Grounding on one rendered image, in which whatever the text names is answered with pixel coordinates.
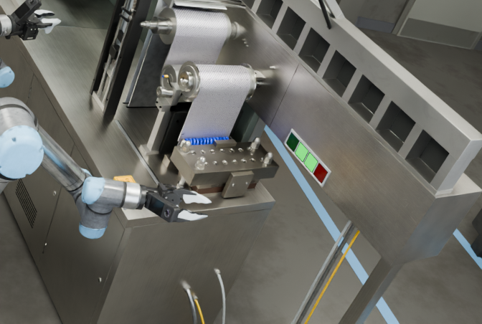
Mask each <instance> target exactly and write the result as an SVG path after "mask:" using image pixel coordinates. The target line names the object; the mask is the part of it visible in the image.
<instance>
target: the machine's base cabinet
mask: <svg viewBox="0 0 482 324"><path fill-rule="evenodd" d="M0 58H1V59H2V60H3V62H4V63H5V64H6V65H7V66H8V67H10V68H11V70H12V71H13V72H14V80H13V82H12V83H11V84H10V85H9V86H7V87H3V88H0V98H2V97H13V98H16V99H18V100H21V101H22V102H23V103H24V104H25V105H26V106H27V107H28V108H29V109H30V110H31V111H32V112H33V113H34V114H35V115H36V116H37V119H38V124H39V125H40V126H41V127H42V128H43V129H44V130H45V131H46V132H47V134H48V135H49V136H50V137H51V138H52V139H53V140H54V141H55V142H56V143H57V144H58V145H59V146H60V147H61V148H62V149H63V150H64V151H65V152H66V153H67V154H68V155H69V156H70V157H71V158H72V160H73V161H74V162H76V164H77V165H78V166H79V167H81V168H83V169H86V170H88V171H89V172H90V175H91V176H92V177H95V175H94V174H93V172H92V170H91V169H90V167H89V165H88V163H87V161H86V160H85V158H84V157H83V155H82V153H81V152H80V149H79V148H78V147H77V144H76V143H75V141H74V140H73V138H72V136H71V135H70V132H69V131H68V129H67V127H66V126H65V124H64V123H63V121H62V119H61V117H60V115H59V114H58V112H57V110H56V109H55V107H54V105H53V104H52V101H51V100H50V98H49V97H48V95H47V93H46V92H45V90H44V88H43V87H42V84H41V83H40V81H39V80H38V78H37V76H36V75H35V73H34V71H33V69H32V67H31V66H30V64H29V63H28V61H27V58H26V57H25V56H24V54H23V52H22V50H21V49H20V47H19V45H18V44H17V42H16V40H15V38H14V37H13V36H11V38H10V39H6V38H5V36H2V37H0ZM3 192H4V195H5V197H6V199H7V201H8V203H9V205H10V207H11V210H12V212H13V214H14V217H15V219H16V221H17V223H18V225H19V228H20V229H21V232H22V234H23V236H24V239H25V241H26V243H27V246H28V248H29V250H30V252H31V254H32V256H33V258H34V261H35V263H36V265H37V268H38V270H39V272H40V275H41V276H42V279H43V280H44V283H45V285H46V287H47V290H48V292H49V294H50V297H51V298H52V301H53V303H54V305H55V307H56V309H57V312H58V314H59V316H60V319H61V321H62V323H63V324H193V320H192V310H191V306H190V302H189V298H188V296H187V293H186V292H185V291H184V287H186V286H187V285H189V286H190V287H191V290H190V292H191V294H192V297H194V296H197V297H198V300H197V302H198V303H199V307H200V309H201V312H202V316H203V319H204V324H214V322H215V320H216V318H217V316H218V314H219V312H220V310H221V308H222V306H223V301H222V289H221V285H220V282H219V278H218V277H217V276H216V274H215V272H216V271H218V270H219V271H220V272H221V275H220V276H221V278H222V283H223V286H224V290H225V299H226V298H227V296H228V294H229V292H230V290H231V288H232V286H233V285H234V283H235V280H236V279H237V276H238V275H239V273H240V270H241V269H242V266H243V265H244V263H245V260H246V259H247V256H248V255H249V253H250V250H251V249H252V246H253V245H254V243H255V241H256V239H257V237H258V235H259V233H260V231H261V229H262V227H263V225H264V223H265V221H266V219H267V217H268V215H269V213H270V211H271V209H262V210H256V211H246V212H240V213H235V214H225V215H219V216H209V217H205V218H203V219H198V220H194V221H185V222H166V223H160V224H150V225H144V226H139V227H129V228H125V227H124V226H123V223H122V221H121V220H120V218H119V217H118V215H117V213H116V212H115V209H113V210H112V212H111V215H110V218H109V221H108V226H107V228H106V229H105V232H104V234H103V236H101V237H100V238H97V239H89V238H87V237H84V236H83V235H82V234H81V233H80V230H79V225H80V221H81V217H80V214H79V211H78V210H77V207H76V205H75V201H74V199H73V197H72V195H71V194H70V193H69V192H68V191H66V190H65V189H64V188H63V187H62V186H61V185H60V184H59V183H58V182H57V181H56V180H55V179H54V178H52V177H51V176H50V175H49V174H48V173H47V172H46V171H45V170H44V169H43V168H42V167H41V166H40V165H39V167H38V168H37V169H36V170H35V171H34V172H33V173H31V174H27V175H25V177H23V178H19V179H18V180H16V181H10V182H9V183H8V184H7V185H6V187H5V188H4V190H3Z"/></svg>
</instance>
